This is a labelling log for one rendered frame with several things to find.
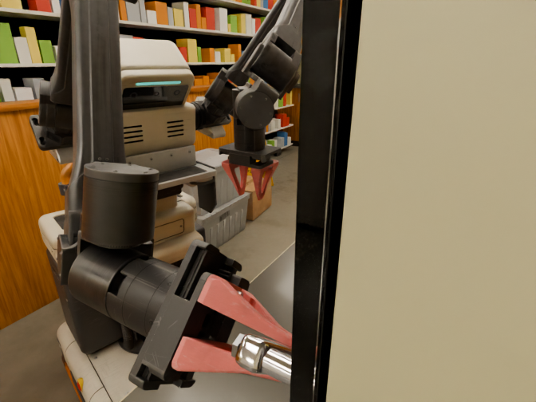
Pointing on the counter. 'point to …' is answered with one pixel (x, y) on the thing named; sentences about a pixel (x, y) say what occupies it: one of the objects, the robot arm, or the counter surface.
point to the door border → (352, 19)
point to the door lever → (263, 356)
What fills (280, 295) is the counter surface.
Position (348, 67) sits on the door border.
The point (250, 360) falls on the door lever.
